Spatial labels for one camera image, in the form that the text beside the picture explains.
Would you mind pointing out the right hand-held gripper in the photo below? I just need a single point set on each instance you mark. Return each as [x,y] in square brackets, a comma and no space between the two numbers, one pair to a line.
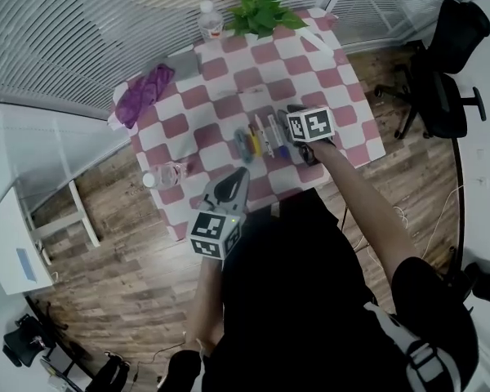
[312,125]

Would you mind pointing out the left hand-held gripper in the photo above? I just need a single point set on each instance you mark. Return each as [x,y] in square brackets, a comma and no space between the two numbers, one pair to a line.
[210,233]

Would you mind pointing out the white marker with blue cap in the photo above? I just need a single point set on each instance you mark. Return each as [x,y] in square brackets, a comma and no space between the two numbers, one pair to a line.
[275,135]

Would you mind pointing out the cream white pen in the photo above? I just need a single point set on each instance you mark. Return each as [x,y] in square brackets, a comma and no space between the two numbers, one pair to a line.
[264,135]

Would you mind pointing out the clear plastic pen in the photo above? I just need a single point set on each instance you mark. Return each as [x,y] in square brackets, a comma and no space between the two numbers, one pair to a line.
[241,92]

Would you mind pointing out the person's left forearm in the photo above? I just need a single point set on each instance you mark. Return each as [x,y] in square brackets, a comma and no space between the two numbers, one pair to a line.
[204,304]

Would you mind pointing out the person's right forearm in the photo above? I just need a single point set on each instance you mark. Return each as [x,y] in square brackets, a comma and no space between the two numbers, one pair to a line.
[363,206]

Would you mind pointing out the pink white checkered table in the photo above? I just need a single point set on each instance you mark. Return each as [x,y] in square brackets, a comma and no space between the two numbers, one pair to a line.
[310,76]

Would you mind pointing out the small black office chair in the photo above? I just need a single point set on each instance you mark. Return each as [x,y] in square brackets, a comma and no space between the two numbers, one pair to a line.
[24,341]

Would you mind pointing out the clear water bottle red label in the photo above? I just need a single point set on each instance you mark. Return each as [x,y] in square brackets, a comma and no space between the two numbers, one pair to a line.
[210,23]
[167,176]

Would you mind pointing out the white paper strip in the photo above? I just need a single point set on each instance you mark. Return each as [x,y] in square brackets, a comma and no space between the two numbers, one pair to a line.
[316,42]

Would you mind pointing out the green potted plant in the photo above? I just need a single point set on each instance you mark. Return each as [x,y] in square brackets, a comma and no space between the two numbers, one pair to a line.
[261,12]

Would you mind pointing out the grey pad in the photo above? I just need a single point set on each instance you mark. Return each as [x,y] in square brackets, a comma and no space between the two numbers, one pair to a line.
[183,67]

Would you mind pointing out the person's black clothed body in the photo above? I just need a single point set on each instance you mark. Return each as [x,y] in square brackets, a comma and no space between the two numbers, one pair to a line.
[294,300]

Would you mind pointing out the purple cloth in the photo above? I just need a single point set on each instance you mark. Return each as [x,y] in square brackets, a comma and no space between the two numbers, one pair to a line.
[143,94]

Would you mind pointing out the blue paper sheet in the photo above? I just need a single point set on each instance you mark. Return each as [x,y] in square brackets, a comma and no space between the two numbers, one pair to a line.
[25,264]

